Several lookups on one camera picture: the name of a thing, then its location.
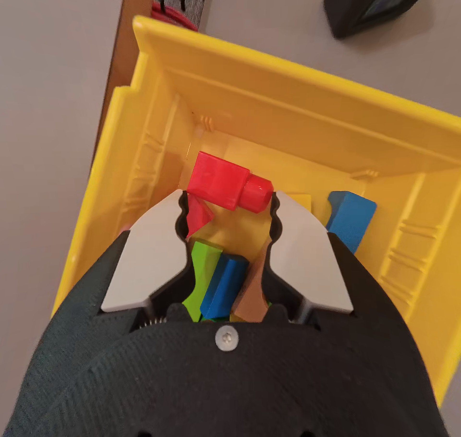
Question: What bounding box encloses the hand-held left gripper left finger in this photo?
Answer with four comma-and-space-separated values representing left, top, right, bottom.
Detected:
100, 188, 197, 317

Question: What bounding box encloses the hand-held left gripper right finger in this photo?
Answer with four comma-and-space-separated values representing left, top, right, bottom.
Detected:
261, 191, 355, 324

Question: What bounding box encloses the red peg block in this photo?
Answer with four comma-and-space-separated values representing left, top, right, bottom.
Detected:
186, 151, 274, 214

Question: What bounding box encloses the yellow storage bin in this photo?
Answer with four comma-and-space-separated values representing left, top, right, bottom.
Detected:
50, 15, 461, 407

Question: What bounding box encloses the light green block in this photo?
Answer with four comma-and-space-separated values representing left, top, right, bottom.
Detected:
181, 240, 224, 323

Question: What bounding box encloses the yellow cube block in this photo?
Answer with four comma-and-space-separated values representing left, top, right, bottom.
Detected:
286, 193, 312, 214

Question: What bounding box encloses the large blue block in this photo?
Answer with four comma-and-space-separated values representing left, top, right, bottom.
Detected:
325, 191, 378, 255

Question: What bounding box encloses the wooden arch block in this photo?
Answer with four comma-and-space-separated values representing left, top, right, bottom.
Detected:
230, 242, 271, 323

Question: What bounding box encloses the red triangular block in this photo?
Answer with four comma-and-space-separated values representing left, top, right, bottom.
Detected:
185, 194, 216, 239

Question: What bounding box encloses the black battery charger case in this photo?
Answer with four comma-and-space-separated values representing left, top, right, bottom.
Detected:
323, 0, 444, 40

